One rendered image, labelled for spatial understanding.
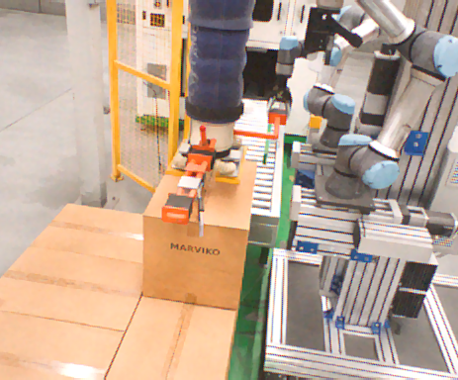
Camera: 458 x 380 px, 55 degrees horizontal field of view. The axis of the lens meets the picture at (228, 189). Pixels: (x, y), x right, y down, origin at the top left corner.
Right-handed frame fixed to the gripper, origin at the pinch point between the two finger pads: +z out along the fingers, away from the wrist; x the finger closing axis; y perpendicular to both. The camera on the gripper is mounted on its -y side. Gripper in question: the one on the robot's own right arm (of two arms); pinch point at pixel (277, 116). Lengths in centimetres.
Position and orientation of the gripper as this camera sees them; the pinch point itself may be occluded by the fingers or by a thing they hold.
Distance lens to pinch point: 206.4
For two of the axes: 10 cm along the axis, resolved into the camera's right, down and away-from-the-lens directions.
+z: -0.9, 8.7, 4.8
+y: -1.1, 4.7, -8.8
